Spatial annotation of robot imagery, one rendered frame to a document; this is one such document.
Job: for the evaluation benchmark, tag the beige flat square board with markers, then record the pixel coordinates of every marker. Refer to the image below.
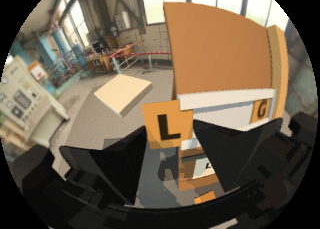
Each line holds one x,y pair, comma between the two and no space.
123,92

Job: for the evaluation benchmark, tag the brown a-frame board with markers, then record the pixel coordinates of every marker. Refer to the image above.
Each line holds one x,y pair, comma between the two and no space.
222,62

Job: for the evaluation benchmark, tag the tan letter tile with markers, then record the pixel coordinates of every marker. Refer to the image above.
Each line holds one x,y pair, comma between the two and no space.
166,124

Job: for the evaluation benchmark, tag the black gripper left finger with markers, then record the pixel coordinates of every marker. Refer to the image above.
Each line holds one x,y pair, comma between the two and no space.
119,164

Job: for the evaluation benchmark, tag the white paper ticket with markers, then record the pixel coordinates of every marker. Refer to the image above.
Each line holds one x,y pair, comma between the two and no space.
203,168

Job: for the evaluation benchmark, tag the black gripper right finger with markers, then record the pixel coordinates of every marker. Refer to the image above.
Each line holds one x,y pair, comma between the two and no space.
230,150

